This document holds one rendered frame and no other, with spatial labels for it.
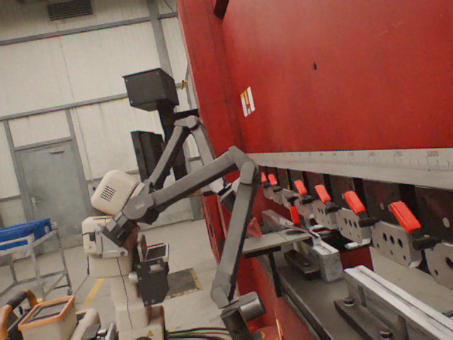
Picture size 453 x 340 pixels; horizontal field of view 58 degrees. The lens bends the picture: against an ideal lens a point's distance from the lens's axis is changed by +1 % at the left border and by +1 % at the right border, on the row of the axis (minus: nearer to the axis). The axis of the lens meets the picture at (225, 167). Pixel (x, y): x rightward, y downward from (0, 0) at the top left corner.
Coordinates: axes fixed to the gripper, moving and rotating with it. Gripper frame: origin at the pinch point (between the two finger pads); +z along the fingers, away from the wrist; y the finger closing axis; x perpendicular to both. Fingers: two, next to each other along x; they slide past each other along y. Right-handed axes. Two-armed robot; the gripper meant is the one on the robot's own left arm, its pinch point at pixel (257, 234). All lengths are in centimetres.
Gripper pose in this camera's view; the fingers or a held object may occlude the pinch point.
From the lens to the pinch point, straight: 160.3
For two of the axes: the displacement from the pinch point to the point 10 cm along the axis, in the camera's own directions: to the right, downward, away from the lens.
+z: 6.5, 7.5, 0.9
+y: -0.9, -0.5, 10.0
